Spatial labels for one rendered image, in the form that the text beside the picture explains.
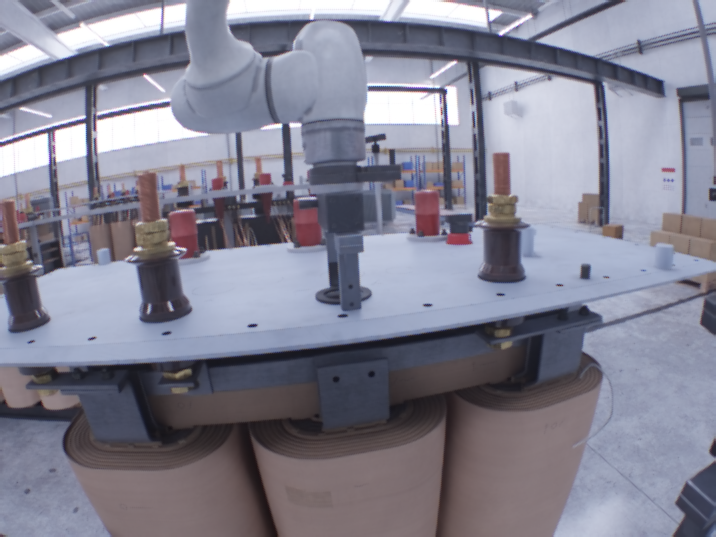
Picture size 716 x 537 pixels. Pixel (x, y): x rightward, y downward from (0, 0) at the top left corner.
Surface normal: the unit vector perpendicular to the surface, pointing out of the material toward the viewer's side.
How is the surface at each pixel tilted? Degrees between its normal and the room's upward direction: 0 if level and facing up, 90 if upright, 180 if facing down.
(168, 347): 11
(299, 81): 92
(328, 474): 90
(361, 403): 90
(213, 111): 134
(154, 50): 90
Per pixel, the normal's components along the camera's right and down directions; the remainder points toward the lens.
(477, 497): -0.59, 0.22
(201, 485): 0.67, 0.13
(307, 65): -0.20, 0.22
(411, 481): 0.43, 0.18
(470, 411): -0.80, 0.18
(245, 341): -0.02, -0.91
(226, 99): 0.13, 0.81
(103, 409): 0.20, 0.21
